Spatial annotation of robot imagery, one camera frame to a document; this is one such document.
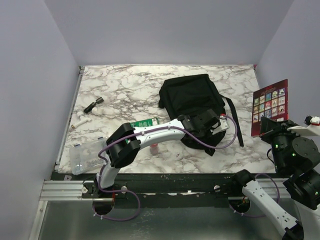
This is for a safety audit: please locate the black backpack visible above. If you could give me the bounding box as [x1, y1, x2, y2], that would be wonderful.
[158, 74, 245, 156]

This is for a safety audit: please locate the clear plastic box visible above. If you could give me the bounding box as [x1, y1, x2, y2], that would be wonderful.
[69, 137, 106, 175]

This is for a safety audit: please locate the pink lidded bottle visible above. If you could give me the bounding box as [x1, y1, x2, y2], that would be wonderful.
[149, 143, 159, 155]

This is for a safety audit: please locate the green picture book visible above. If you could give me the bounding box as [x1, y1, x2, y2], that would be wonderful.
[130, 117, 159, 128]

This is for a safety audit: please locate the black mounting rail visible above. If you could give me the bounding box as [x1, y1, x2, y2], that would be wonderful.
[50, 173, 248, 213]

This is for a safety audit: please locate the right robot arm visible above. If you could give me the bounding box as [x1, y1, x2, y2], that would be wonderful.
[230, 116, 320, 240]

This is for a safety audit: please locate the aluminium frame rail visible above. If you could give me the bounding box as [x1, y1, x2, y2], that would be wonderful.
[39, 180, 93, 202]

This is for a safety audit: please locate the black cylinder tool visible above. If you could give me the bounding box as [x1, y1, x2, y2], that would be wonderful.
[83, 97, 104, 114]

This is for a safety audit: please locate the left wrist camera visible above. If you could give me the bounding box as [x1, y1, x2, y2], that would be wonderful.
[210, 114, 230, 135]

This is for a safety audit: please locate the dark red book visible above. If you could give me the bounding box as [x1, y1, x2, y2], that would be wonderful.
[251, 79, 289, 138]

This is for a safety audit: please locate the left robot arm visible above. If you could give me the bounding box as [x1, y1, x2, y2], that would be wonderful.
[93, 109, 224, 198]

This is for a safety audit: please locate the white pipe fitting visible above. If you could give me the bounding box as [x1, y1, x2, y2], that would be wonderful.
[69, 107, 104, 131]

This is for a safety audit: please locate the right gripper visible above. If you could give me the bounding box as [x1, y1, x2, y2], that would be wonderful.
[258, 115, 303, 172]

